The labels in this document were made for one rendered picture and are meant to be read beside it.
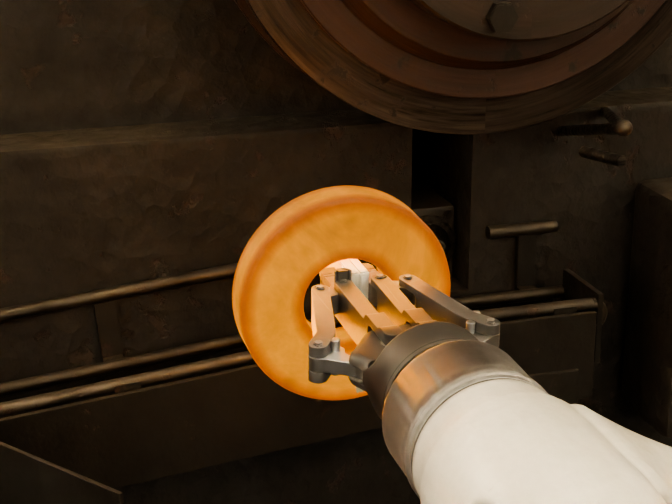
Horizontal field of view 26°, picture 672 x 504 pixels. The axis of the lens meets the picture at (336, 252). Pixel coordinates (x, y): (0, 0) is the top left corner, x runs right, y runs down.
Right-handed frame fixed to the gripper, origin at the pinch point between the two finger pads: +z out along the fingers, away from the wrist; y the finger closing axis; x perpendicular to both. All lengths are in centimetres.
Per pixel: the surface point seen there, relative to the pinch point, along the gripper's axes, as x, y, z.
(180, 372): -16.0, -8.1, 19.5
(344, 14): 13.9, 6.0, 19.2
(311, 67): 9.4, 3.7, 20.7
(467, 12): 15.1, 13.8, 12.5
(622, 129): 5.1, 27.2, 11.2
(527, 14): 14.7, 18.8, 12.5
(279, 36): 12.1, 1.1, 20.9
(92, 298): -12.0, -14.1, 28.0
